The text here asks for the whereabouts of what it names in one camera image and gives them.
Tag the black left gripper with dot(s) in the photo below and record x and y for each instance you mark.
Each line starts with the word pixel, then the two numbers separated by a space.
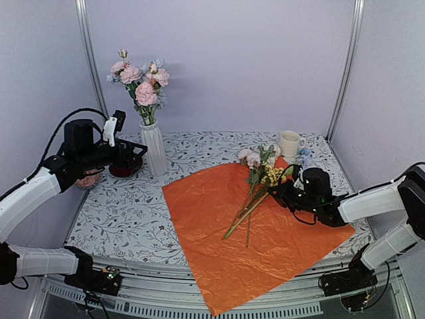
pixel 119 152

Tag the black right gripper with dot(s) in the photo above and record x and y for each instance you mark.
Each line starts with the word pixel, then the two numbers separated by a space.
pixel 281 197

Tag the white ribbed ceramic vase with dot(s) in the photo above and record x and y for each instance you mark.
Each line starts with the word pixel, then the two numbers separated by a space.
pixel 151 137

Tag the small blue flower stem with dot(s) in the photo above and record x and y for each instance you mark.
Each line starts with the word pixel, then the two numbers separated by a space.
pixel 304 158

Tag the pink rose flower stem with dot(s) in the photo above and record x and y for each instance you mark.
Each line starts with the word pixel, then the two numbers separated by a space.
pixel 158 77

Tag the orange tissue paper sheet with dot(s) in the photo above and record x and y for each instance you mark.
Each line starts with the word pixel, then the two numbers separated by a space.
pixel 259 242

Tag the blue hydrangea flower stem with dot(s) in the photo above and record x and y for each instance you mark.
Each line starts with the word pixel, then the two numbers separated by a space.
pixel 145 85

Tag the yellow small flower sprig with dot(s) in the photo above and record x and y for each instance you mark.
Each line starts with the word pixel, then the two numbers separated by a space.
pixel 261 178

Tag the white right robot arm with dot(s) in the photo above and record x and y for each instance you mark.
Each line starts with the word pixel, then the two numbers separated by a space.
pixel 404 193

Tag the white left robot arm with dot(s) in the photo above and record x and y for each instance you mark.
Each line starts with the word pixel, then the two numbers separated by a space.
pixel 16 206

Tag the dark red saucer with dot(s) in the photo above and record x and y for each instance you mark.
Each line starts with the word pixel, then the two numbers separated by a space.
pixel 125 171

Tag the white rose flower stem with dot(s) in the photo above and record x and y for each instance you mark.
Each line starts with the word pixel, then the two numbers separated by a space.
pixel 274 152

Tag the cream ceramic mug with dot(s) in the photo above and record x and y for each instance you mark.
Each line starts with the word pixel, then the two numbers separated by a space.
pixel 290 143

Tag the pink patterned ball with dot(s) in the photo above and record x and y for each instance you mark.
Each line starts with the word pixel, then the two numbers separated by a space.
pixel 89 180

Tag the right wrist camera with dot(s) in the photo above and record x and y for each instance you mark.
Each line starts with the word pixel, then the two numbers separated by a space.
pixel 298 177

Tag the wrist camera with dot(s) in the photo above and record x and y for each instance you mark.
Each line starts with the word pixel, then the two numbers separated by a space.
pixel 112 125
pixel 298 177

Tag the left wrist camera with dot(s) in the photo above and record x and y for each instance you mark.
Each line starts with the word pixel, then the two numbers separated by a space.
pixel 112 125

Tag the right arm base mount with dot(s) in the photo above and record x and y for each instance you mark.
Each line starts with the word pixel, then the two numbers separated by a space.
pixel 356 277

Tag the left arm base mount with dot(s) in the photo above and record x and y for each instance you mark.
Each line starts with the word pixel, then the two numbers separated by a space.
pixel 86 277

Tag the aluminium front rail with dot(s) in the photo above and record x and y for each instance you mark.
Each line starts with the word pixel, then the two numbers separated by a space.
pixel 170 291

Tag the left aluminium frame post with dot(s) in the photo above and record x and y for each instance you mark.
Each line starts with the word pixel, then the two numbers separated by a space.
pixel 82 16

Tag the aluminium frame post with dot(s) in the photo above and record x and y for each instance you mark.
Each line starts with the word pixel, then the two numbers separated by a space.
pixel 353 42
pixel 82 16

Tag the right aluminium frame post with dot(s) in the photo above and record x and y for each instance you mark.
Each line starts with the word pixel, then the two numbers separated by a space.
pixel 353 42

